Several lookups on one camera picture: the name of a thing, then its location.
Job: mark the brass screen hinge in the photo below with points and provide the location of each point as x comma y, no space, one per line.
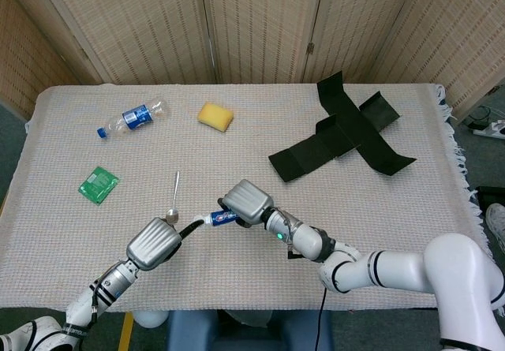
310,48

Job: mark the white woven tablecloth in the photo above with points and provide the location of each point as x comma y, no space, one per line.
252,161

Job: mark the metal spoon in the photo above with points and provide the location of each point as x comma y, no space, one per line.
172,214

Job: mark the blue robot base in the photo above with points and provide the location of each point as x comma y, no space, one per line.
205,333

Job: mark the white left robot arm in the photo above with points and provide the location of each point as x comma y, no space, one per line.
94,292

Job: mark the woven folding screen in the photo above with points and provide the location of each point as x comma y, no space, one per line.
138,23

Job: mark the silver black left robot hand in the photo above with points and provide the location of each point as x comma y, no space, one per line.
154,244

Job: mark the clear bottle with blue label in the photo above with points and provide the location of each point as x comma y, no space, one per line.
137,116

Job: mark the blue white toothpaste tube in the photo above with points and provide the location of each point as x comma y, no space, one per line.
221,217

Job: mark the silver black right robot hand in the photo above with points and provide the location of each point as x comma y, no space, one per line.
248,201

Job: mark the yellow sponge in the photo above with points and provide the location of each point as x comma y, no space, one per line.
215,116

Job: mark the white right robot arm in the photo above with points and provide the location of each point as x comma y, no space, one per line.
394,268

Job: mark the white power strip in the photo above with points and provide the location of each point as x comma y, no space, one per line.
491,129

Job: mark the white shoe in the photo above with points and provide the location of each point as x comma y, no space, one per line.
496,222

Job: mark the green foil packet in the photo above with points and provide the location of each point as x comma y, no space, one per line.
98,185

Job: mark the black unfolded cardboard box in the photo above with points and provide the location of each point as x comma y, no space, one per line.
347,130

